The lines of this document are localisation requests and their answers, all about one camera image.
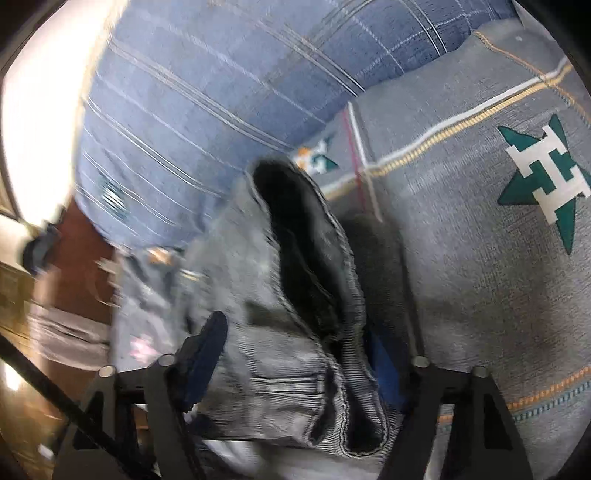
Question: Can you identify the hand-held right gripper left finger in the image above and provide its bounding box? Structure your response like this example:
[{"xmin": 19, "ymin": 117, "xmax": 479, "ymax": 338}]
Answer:
[{"xmin": 51, "ymin": 310, "xmax": 229, "ymax": 480}]

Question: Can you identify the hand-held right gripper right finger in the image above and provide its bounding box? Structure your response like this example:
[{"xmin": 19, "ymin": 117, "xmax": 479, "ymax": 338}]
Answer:
[{"xmin": 365, "ymin": 330, "xmax": 529, "ymax": 480}]

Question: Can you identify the grey denim garment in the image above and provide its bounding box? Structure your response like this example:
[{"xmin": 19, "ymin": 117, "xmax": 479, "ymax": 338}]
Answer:
[{"xmin": 180, "ymin": 159, "xmax": 416, "ymax": 462}]

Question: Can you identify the floral printed cloth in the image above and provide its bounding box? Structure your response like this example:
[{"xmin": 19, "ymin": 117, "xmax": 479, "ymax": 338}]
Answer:
[{"xmin": 111, "ymin": 244, "xmax": 208, "ymax": 374}]

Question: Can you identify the grey striped bed blanket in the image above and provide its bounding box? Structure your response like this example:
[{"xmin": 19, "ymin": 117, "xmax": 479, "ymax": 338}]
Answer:
[{"xmin": 295, "ymin": 14, "xmax": 591, "ymax": 480}]

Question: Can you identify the black cable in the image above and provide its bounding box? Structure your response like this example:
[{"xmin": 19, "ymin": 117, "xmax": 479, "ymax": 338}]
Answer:
[{"xmin": 0, "ymin": 335, "xmax": 162, "ymax": 480}]

